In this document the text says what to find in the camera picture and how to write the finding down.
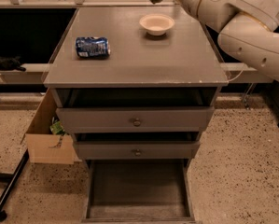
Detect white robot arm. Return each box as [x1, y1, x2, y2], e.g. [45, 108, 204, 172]
[178, 0, 279, 82]

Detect blue pepsi can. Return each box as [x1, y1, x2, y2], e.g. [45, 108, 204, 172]
[76, 36, 111, 58]

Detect grey drawer cabinet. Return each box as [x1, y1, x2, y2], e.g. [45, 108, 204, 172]
[43, 6, 230, 170]

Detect grey top drawer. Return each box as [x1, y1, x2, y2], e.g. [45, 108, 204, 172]
[56, 107, 214, 134]

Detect grey drawer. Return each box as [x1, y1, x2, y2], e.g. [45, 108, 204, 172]
[82, 160, 196, 224]
[56, 107, 214, 134]
[74, 141, 200, 160]

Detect grey middle drawer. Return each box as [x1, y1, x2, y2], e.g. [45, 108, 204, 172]
[74, 141, 200, 160]

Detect grey bottom drawer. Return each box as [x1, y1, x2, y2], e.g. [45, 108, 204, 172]
[82, 160, 196, 224]

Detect white paper bowl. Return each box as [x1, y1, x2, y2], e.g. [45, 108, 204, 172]
[139, 14, 174, 36]

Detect green snack bag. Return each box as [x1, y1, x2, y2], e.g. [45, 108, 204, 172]
[49, 118, 65, 135]

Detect cardboard box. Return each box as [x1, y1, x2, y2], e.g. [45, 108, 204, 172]
[25, 90, 76, 164]

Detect black floor stand bar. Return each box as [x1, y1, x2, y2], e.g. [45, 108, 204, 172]
[0, 151, 29, 222]

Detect white cable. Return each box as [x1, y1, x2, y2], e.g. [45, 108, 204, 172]
[227, 63, 247, 83]

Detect black object on rail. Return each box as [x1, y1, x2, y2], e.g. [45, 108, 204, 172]
[0, 56, 26, 72]

